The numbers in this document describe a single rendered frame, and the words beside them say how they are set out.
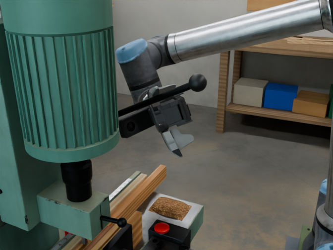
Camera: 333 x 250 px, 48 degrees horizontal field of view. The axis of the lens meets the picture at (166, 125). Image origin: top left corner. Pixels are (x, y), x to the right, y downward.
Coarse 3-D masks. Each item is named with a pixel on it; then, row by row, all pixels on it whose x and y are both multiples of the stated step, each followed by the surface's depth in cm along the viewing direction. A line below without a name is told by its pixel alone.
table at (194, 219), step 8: (152, 192) 108; (152, 200) 104; (184, 200) 104; (144, 208) 101; (192, 208) 101; (200, 208) 101; (144, 216) 98; (152, 216) 98; (160, 216) 98; (192, 216) 98; (200, 216) 101; (144, 224) 95; (152, 224) 95; (176, 224) 95; (184, 224) 95; (192, 224) 95; (200, 224) 102; (144, 232) 92; (192, 232) 97; (144, 240) 89; (136, 248) 87
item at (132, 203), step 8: (160, 168) 112; (152, 176) 108; (160, 176) 111; (144, 184) 104; (152, 184) 107; (136, 192) 101; (144, 192) 103; (128, 200) 97; (136, 200) 99; (144, 200) 104; (120, 208) 94; (128, 208) 96; (136, 208) 100; (112, 216) 91; (120, 216) 93; (128, 216) 97; (112, 224) 90
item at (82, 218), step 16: (48, 192) 79; (64, 192) 79; (96, 192) 79; (48, 208) 78; (64, 208) 75; (80, 208) 74; (96, 208) 74; (48, 224) 80; (64, 224) 77; (80, 224) 75; (96, 224) 75
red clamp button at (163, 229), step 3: (156, 225) 75; (159, 225) 75; (162, 225) 75; (165, 225) 75; (168, 225) 76; (156, 228) 75; (159, 228) 74; (162, 228) 74; (165, 228) 74; (168, 228) 75; (156, 231) 74; (159, 231) 74; (162, 231) 74; (165, 231) 74
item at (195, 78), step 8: (192, 80) 70; (200, 80) 70; (176, 88) 73; (184, 88) 72; (192, 88) 71; (200, 88) 70; (160, 96) 75; (168, 96) 75; (136, 104) 79; (144, 104) 78; (120, 112) 81; (128, 112) 81
